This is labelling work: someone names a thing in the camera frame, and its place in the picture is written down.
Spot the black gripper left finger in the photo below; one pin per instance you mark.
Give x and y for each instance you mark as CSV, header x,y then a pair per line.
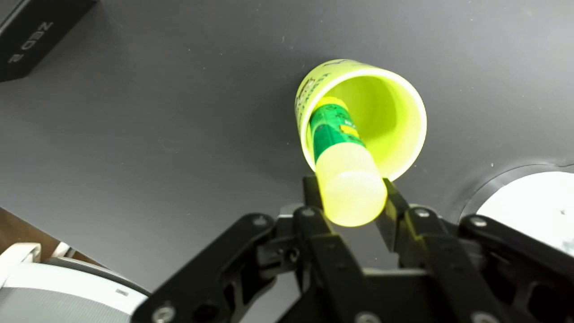
x,y
311,262

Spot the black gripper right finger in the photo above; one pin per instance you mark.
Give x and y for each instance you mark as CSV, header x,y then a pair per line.
x,y
478,269

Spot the yellow and green glue stick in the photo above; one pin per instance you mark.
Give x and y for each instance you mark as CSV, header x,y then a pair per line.
x,y
351,179

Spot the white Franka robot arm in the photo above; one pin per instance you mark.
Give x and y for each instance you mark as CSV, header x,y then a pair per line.
x,y
55,292

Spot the yellow mug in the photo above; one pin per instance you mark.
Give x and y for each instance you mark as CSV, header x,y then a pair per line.
x,y
395,107

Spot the black rectangular box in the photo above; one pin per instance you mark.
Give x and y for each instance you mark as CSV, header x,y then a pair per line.
x,y
30,35

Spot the white flat object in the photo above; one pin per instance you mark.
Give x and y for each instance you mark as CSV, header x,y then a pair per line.
x,y
532,202

